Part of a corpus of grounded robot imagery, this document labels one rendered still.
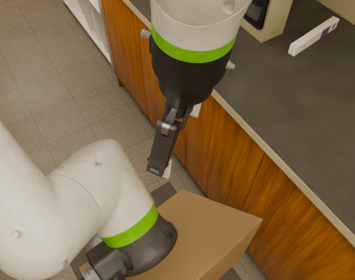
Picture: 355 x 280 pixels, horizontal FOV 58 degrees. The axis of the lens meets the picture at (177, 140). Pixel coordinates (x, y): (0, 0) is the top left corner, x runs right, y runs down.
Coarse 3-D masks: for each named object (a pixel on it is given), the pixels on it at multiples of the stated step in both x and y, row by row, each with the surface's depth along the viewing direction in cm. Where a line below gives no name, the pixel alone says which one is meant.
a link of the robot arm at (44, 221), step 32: (0, 128) 45; (0, 160) 43; (0, 192) 42; (32, 192) 45; (64, 192) 49; (0, 224) 43; (32, 224) 44; (64, 224) 47; (96, 224) 52; (0, 256) 44; (32, 256) 44; (64, 256) 46
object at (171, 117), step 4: (172, 108) 43; (172, 112) 43; (176, 112) 43; (168, 116) 42; (172, 116) 42; (168, 120) 42; (172, 120) 42; (164, 124) 42; (168, 124) 41; (164, 128) 42; (168, 128) 42; (164, 132) 42
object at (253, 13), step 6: (252, 0) 117; (258, 0) 114; (264, 0) 112; (252, 6) 118; (258, 6) 116; (264, 6) 113; (246, 12) 123; (252, 12) 120; (258, 12) 117; (264, 12) 114; (246, 18) 124; (252, 18) 121; (258, 18) 118; (264, 18) 117; (252, 24) 123; (258, 24) 120
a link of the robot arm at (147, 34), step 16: (144, 32) 38; (160, 64) 35; (176, 64) 34; (192, 64) 33; (208, 64) 33; (224, 64) 36; (160, 80) 38; (176, 80) 36; (192, 80) 35; (208, 80) 36
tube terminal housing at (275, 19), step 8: (272, 0) 111; (280, 0) 113; (288, 0) 115; (272, 8) 114; (280, 8) 116; (288, 8) 119; (272, 16) 117; (280, 16) 119; (248, 24) 127; (264, 24) 119; (272, 24) 120; (280, 24) 123; (248, 32) 129; (256, 32) 125; (264, 32) 121; (272, 32) 124; (280, 32) 127; (264, 40) 125
